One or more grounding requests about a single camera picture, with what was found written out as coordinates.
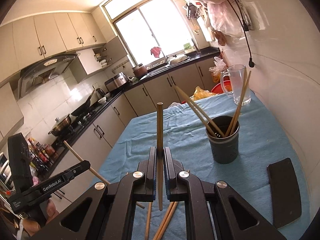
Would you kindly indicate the steel pot with lid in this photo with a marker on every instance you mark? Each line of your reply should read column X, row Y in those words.
column 60, row 125

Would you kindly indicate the black wok on stove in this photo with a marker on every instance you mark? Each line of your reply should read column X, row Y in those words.
column 82, row 108

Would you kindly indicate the black smartphone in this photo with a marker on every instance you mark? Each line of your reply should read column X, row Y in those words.
column 285, row 193

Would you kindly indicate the wooden chopstick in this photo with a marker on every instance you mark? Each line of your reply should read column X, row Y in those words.
column 238, row 102
column 247, row 83
column 197, row 112
column 148, row 220
column 207, row 119
column 167, row 220
column 159, row 228

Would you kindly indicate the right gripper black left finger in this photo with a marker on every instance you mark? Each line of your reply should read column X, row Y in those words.
column 106, row 211

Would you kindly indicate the silver rice cooker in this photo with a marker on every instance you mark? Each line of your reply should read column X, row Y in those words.
column 116, row 82

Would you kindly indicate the red plastic basin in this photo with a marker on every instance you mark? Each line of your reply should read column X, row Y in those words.
column 217, row 89

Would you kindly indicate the pink cloth at window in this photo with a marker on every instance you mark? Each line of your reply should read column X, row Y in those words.
column 156, row 51

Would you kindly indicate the pink translucent hanging bag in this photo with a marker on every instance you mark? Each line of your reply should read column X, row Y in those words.
column 223, row 19

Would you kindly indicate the yellow plastic bag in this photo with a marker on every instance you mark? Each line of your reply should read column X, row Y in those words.
column 201, row 94

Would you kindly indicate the black range hood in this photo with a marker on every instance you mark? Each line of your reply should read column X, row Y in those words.
column 42, row 72

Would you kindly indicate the dark teal chopstick holder cup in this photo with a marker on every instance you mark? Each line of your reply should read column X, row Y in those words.
column 224, row 149

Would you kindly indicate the glass beer mug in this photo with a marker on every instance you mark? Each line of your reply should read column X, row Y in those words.
column 236, row 76

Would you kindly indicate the brown clay pot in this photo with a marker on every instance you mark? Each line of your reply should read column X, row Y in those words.
column 140, row 71

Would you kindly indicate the upper wall cabinets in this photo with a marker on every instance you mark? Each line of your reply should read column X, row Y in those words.
column 31, row 39

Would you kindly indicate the electric kettle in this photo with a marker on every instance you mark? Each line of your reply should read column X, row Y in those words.
column 100, row 93

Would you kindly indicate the white bowl on counter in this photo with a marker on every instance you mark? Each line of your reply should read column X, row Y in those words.
column 102, row 100

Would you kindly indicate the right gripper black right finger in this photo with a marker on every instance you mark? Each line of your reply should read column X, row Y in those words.
column 213, row 210

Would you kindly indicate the lower kitchen cabinets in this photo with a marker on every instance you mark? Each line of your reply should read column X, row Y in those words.
column 94, row 140

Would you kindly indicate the kitchen window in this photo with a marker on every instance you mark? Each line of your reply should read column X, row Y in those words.
column 144, row 24

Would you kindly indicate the wall utensil rack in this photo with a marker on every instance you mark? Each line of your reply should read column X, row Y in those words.
column 192, row 11

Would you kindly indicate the condiment bottles group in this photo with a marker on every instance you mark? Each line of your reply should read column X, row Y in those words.
column 39, row 157

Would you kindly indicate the blue table cloth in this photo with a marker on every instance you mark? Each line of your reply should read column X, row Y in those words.
column 262, row 142

